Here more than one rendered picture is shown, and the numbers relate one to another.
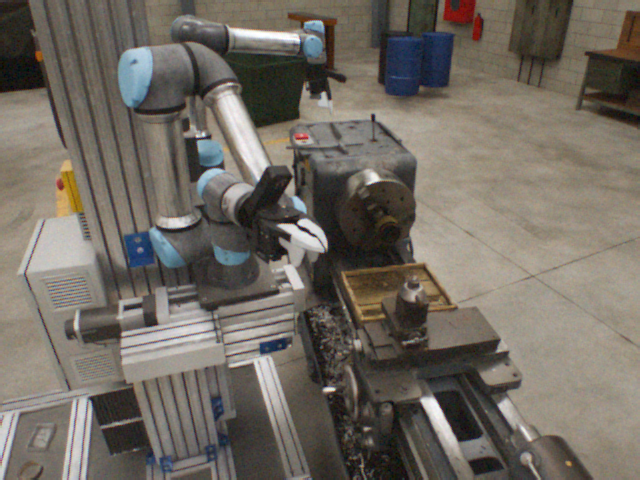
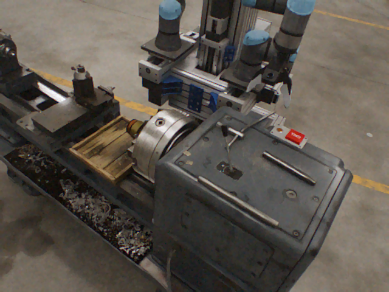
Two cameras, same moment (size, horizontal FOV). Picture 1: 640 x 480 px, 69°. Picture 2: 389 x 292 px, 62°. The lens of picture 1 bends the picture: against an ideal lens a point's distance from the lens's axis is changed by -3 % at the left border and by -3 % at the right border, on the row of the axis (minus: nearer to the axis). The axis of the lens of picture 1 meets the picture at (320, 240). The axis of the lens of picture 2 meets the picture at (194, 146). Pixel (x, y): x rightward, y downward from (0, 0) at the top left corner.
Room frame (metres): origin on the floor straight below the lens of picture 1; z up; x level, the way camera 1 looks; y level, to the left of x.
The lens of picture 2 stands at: (2.46, -0.89, 2.07)
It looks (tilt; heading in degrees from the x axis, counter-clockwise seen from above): 44 degrees down; 131
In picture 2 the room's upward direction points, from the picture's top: 8 degrees clockwise
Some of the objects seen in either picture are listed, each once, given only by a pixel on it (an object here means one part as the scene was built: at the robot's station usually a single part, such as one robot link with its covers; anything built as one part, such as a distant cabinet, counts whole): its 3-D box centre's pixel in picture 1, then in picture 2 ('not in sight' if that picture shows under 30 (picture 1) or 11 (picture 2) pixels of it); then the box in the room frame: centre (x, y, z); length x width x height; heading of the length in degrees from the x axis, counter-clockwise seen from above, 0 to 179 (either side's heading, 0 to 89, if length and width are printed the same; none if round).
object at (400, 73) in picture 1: (403, 66); not in sight; (8.31, -1.40, 0.44); 0.59 x 0.59 x 0.88
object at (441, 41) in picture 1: (435, 59); not in sight; (8.97, -2.08, 0.44); 0.59 x 0.59 x 0.88
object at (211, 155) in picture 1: (207, 161); (256, 45); (1.63, 0.41, 1.33); 0.13 x 0.12 x 0.14; 29
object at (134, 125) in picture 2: (387, 228); (139, 130); (1.57, -0.26, 1.08); 0.09 x 0.09 x 0.09; 12
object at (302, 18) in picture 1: (311, 40); not in sight; (10.86, 0.19, 0.50); 1.61 x 0.44 x 1.00; 26
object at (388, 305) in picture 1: (405, 321); (89, 98); (1.14, -0.26, 0.99); 0.20 x 0.10 x 0.05; 12
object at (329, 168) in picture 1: (346, 177); (247, 194); (2.11, -0.13, 1.06); 0.59 x 0.48 x 0.39; 12
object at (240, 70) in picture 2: not in sight; (249, 66); (1.62, 0.41, 1.21); 0.15 x 0.15 x 0.10
